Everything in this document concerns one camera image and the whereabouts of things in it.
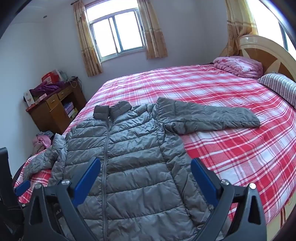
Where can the striped pillow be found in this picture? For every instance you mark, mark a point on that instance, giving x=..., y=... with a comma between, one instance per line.
x=279, y=87

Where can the sliding glass window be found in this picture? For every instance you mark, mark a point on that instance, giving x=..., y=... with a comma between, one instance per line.
x=115, y=32

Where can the beige floral curtain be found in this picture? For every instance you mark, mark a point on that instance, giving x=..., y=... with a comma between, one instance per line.
x=153, y=34
x=87, y=46

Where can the window beside headboard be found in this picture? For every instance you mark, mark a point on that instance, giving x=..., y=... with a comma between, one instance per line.
x=286, y=34

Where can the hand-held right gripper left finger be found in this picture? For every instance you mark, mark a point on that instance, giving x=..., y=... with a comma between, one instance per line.
x=87, y=177

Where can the red gift box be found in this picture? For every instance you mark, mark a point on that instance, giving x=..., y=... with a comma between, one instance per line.
x=49, y=77

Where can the brown wooden desk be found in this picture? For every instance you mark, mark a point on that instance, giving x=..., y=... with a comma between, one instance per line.
x=50, y=115

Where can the purple cloth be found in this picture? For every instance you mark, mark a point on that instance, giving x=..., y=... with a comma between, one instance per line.
x=46, y=89

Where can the grey puffer jacket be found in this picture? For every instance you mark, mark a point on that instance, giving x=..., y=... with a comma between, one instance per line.
x=138, y=162

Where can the flat red box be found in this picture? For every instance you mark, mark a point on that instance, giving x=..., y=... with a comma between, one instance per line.
x=38, y=100

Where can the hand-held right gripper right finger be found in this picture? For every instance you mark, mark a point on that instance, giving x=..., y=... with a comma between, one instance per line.
x=203, y=178

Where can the yellow floral curtain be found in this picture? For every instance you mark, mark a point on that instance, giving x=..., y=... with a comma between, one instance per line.
x=238, y=23

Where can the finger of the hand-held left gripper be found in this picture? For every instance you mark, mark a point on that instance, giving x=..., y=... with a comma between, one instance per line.
x=22, y=188

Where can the stack of books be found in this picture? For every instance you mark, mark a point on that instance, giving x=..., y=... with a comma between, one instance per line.
x=70, y=110

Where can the white printed box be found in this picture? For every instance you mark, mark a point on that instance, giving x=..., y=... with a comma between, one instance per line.
x=29, y=98

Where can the pink folded quilt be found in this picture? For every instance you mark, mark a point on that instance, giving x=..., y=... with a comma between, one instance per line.
x=238, y=66

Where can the pile of pink clothes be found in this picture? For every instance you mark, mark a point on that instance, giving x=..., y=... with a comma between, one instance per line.
x=41, y=142

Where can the cream wooden headboard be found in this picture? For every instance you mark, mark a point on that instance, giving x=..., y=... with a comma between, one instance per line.
x=261, y=48

